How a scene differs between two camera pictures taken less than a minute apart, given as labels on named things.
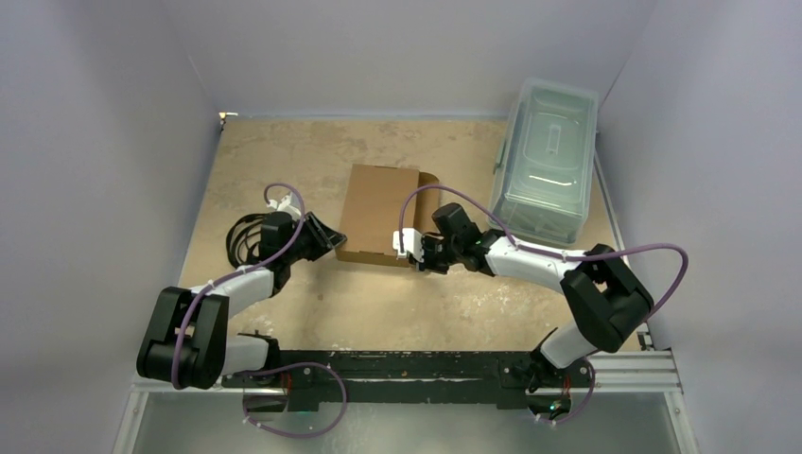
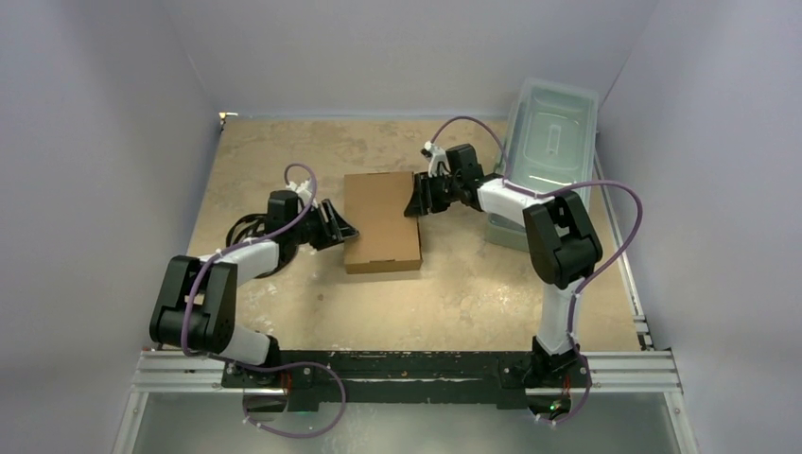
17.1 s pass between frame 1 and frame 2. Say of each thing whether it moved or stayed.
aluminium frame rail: stayed
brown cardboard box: moved
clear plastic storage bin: stayed
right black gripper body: moved
